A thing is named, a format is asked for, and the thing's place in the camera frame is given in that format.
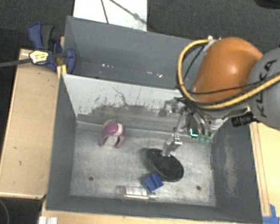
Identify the grey metal bin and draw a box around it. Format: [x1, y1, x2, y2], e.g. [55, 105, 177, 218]
[39, 15, 280, 224]

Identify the blue ribbed block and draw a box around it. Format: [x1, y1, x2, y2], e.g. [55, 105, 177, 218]
[141, 171, 166, 194]

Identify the black oval disc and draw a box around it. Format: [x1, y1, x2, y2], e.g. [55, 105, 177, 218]
[142, 147, 187, 185]

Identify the pale wood board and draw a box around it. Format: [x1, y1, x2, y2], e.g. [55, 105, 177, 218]
[0, 47, 67, 204]

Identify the black cylinder on white bracket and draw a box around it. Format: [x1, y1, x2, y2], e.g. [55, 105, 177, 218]
[229, 110, 258, 131]

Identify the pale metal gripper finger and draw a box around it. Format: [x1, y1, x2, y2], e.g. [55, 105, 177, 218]
[170, 133, 185, 154]
[161, 135, 175, 158]

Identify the purple and white toy onion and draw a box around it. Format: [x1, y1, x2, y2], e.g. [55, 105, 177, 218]
[97, 118, 127, 151]

